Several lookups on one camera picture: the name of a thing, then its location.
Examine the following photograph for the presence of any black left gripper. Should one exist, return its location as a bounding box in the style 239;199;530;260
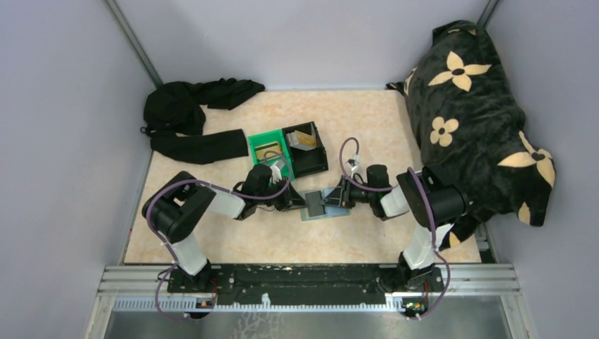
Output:
256;176;309;212

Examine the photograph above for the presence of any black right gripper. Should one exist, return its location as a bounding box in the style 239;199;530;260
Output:
320;175;376;209

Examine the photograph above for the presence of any sage green card holder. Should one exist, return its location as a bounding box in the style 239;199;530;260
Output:
299;188;350;222

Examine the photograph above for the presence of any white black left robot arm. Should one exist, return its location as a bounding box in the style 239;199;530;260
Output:
141;160;307;293

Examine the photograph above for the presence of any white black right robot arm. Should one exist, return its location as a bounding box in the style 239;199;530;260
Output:
322;165;468;291

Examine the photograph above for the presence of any card stack in green bin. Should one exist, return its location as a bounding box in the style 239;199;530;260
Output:
254;142;282;162

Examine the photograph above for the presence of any black card in holder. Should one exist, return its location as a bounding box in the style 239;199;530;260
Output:
305;191;326;218

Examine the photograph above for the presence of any gold credit card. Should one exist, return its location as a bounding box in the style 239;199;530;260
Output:
294;130;315;146

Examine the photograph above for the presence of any green plastic bin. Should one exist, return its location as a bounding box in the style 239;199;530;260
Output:
248;129;295;179

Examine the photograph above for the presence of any black plastic bin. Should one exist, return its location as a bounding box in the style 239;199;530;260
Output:
281;121;328;179

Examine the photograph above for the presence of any black cloth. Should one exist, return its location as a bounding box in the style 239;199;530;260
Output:
140;78;265;165

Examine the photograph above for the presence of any black floral blanket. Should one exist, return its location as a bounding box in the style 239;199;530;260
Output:
386;20;556;249

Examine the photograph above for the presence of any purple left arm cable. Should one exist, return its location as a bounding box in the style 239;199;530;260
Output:
145;150;293;325

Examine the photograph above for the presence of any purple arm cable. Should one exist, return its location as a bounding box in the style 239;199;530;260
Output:
145;150;293;325
339;136;451;321

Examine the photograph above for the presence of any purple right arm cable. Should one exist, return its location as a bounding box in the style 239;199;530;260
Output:
339;136;451;321

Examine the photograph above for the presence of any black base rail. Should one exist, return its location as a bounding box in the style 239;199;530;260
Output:
167;263;444;306

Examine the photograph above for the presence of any aluminium frame rail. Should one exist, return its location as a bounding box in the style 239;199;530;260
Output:
97;263;520;313

